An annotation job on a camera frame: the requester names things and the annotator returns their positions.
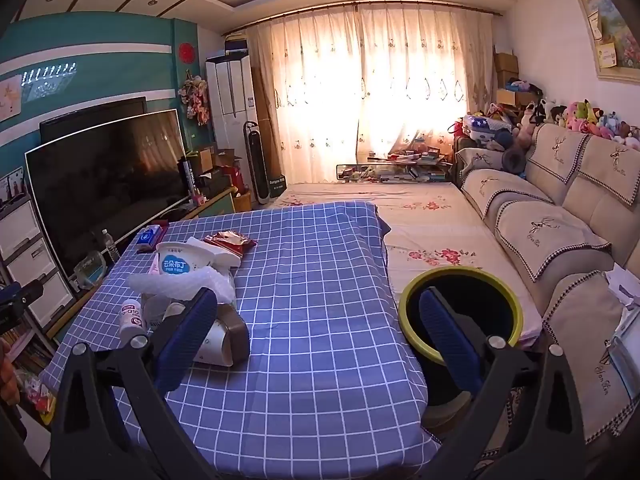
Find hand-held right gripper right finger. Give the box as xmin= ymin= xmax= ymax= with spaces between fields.
xmin=419 ymin=287 xmax=586 ymax=480

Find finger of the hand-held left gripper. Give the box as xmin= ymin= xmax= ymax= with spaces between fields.
xmin=0 ymin=280 xmax=43 ymax=323

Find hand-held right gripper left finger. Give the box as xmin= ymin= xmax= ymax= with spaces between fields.
xmin=50 ymin=287 xmax=221 ymax=480

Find yellow rimmed black trash bin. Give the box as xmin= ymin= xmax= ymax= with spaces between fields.
xmin=398 ymin=267 xmax=524 ymax=411

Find small white bottle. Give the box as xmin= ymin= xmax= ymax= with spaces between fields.
xmin=118 ymin=299 xmax=149 ymax=341

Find clear plastic bag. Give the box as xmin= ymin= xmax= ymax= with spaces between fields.
xmin=127 ymin=266 xmax=236 ymax=306

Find white pudding cup blue label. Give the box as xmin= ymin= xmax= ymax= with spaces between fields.
xmin=150 ymin=240 xmax=241 ymax=278

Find red snack wrapper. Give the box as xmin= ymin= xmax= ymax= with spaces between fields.
xmin=202 ymin=230 xmax=258 ymax=260

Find person's left forearm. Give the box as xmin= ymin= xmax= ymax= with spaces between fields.
xmin=0 ymin=341 xmax=20 ymax=406

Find white drawer unit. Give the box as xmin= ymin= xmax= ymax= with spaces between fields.
xmin=0 ymin=195 xmax=76 ymax=331

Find row of books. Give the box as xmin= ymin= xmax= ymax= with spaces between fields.
xmin=0 ymin=320 xmax=56 ymax=426

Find clear plastic container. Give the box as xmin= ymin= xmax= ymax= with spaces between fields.
xmin=74 ymin=251 xmax=107 ymax=288

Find clear water bottle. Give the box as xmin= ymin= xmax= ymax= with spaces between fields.
xmin=100 ymin=229 xmax=121 ymax=263

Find blue tissue packet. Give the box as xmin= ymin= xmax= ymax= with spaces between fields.
xmin=136 ymin=226 xmax=168 ymax=253

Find floral printed bed sheet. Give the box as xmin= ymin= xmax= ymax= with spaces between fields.
xmin=265 ymin=182 xmax=543 ymax=351

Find blue checked tablecloth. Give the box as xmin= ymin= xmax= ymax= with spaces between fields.
xmin=42 ymin=201 xmax=441 ymax=480

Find large curved black television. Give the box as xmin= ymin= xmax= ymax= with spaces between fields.
xmin=25 ymin=108 xmax=190 ymax=281

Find open cardboard boxes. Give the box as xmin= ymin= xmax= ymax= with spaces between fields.
xmin=192 ymin=146 xmax=236 ymax=176

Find loose white papers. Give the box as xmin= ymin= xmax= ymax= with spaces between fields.
xmin=605 ymin=265 xmax=640 ymax=311

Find black tower fan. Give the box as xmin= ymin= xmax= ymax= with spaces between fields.
xmin=243 ymin=120 xmax=271 ymax=205

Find beige sofa with embroidered covers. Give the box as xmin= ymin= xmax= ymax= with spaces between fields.
xmin=452 ymin=122 xmax=640 ymax=461

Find cluttered glass coffee table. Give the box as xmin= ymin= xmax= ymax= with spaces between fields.
xmin=336 ymin=152 xmax=453 ymax=184

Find black flat television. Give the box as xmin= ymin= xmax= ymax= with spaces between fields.
xmin=39 ymin=96 xmax=149 ymax=143

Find dark grey round cushion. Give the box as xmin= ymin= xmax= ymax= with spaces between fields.
xmin=502 ymin=147 xmax=526 ymax=176

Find star printed blue white bag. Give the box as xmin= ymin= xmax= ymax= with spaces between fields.
xmin=462 ymin=114 xmax=513 ymax=143

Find hanging artificial flower bunch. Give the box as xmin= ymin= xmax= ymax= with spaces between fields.
xmin=178 ymin=74 xmax=208 ymax=126

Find white standing air conditioner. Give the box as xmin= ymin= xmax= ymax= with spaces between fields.
xmin=205 ymin=52 xmax=261 ymax=183

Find row of plush toys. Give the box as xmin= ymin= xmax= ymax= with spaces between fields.
xmin=515 ymin=97 xmax=640 ymax=151

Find stacked brown cardboard boxes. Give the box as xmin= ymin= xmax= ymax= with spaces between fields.
xmin=494 ymin=52 xmax=521 ymax=91

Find sheer embroidered curtain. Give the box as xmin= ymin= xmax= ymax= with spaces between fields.
xmin=245 ymin=2 xmax=496 ymax=186

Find brown curtain rod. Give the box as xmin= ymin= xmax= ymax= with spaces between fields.
xmin=222 ymin=2 xmax=501 ymax=38

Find small photo frame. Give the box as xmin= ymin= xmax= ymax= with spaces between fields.
xmin=0 ymin=167 xmax=26 ymax=206

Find pale wall poster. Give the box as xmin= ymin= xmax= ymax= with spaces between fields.
xmin=0 ymin=74 xmax=23 ymax=123

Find framed floral wall picture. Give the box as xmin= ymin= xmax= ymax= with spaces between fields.
xmin=575 ymin=0 xmax=640 ymax=83

